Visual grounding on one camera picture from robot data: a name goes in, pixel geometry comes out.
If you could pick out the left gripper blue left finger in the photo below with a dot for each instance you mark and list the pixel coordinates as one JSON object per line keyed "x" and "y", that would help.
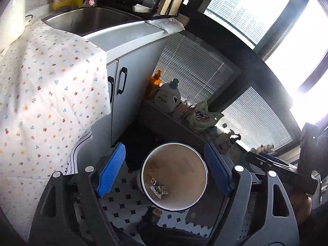
{"x": 109, "y": 170}

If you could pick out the stainless steel sink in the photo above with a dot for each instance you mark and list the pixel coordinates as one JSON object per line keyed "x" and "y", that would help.
{"x": 85, "y": 21}

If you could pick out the person's right hand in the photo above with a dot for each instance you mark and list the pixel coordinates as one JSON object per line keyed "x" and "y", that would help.
{"x": 302, "y": 206}

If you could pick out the white round trash bin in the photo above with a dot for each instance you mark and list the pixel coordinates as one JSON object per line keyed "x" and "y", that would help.
{"x": 181, "y": 169}

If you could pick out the grey cabinet with handles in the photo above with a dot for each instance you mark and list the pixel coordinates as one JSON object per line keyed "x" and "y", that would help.
{"x": 132, "y": 50}

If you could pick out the orange spray bottle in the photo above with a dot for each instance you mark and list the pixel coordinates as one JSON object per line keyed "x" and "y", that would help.
{"x": 153, "y": 85}

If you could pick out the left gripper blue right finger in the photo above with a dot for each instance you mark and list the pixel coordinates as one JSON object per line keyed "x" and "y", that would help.
{"x": 219, "y": 169}

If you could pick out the crumpled foil wrapper in bin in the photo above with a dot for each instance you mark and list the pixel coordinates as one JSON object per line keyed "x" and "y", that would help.
{"x": 158, "y": 189}

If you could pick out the white laundry detergent bottle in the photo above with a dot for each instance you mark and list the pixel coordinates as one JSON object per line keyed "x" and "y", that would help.
{"x": 168, "y": 97}

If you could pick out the floral white tablecloth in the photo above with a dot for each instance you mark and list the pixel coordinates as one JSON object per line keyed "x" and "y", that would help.
{"x": 53, "y": 87}

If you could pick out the white cloth on counter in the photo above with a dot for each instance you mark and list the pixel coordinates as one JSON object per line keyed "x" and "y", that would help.
{"x": 169, "y": 25}

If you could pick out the detergent refill pouch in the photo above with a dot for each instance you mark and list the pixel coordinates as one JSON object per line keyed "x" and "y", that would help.
{"x": 201, "y": 118}

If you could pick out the white pump bottle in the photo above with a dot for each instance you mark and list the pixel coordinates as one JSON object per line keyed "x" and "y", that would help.
{"x": 224, "y": 141}

